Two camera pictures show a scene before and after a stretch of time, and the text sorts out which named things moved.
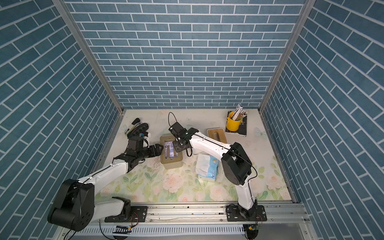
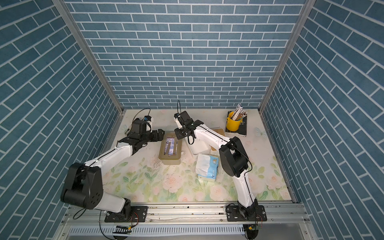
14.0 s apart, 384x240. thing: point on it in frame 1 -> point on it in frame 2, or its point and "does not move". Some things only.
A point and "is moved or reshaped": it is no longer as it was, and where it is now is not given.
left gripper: (158, 152) -> (155, 137)
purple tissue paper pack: (172, 153) does not move
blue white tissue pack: (206, 167) does not move
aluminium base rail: (200, 222) does not move
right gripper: (175, 144) -> (178, 133)
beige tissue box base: (173, 166) is moved or reshaped
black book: (242, 131) does not move
